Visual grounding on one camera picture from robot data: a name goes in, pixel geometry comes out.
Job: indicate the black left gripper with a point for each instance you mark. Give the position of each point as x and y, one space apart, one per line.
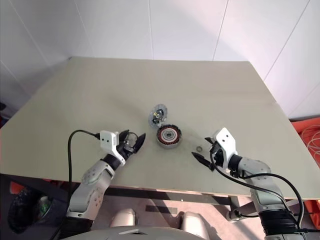
125 150

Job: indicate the black table crossbar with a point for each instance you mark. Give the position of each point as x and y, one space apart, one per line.
175 193

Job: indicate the black object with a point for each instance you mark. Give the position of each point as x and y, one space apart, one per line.
2 106

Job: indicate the round motor stator copper windings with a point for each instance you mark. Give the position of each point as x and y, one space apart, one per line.
170 136

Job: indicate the orange fabric sheet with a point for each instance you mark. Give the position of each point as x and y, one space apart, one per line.
16 187
297 127

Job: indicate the green labelled bottle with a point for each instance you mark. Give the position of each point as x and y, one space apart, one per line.
45 206

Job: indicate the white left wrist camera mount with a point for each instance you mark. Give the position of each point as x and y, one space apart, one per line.
108 140

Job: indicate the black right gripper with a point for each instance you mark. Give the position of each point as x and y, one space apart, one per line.
218 156

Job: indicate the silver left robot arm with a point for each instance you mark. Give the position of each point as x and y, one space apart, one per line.
90 190

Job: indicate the silver robot torso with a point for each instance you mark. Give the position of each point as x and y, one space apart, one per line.
150 233

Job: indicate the metal table leg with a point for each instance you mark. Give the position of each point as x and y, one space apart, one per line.
235 202

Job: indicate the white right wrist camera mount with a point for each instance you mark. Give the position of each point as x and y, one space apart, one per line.
226 142

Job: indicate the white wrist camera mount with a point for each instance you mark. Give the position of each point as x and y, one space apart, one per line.
108 140
226 142

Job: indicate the round silver motor cover plate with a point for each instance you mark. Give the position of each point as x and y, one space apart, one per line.
158 115

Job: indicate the black mesh bag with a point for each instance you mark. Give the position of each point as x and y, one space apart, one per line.
22 212

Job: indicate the grey rounded shell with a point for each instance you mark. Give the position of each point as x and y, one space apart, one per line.
123 218
192 222

